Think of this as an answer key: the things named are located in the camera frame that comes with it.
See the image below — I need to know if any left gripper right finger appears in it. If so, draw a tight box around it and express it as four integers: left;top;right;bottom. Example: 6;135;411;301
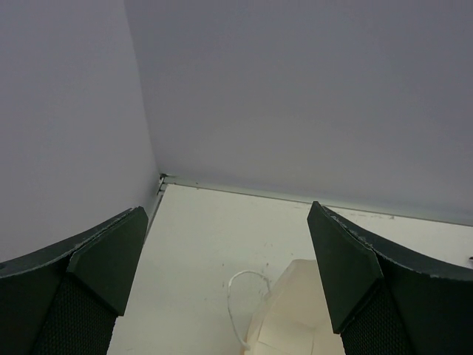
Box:
307;202;472;354

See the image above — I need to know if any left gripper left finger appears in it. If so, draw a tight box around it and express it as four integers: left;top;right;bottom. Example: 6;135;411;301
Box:
1;207;149;354

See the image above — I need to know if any brown paper bag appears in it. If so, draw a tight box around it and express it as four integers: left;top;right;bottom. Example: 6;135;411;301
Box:
227;259;344;355

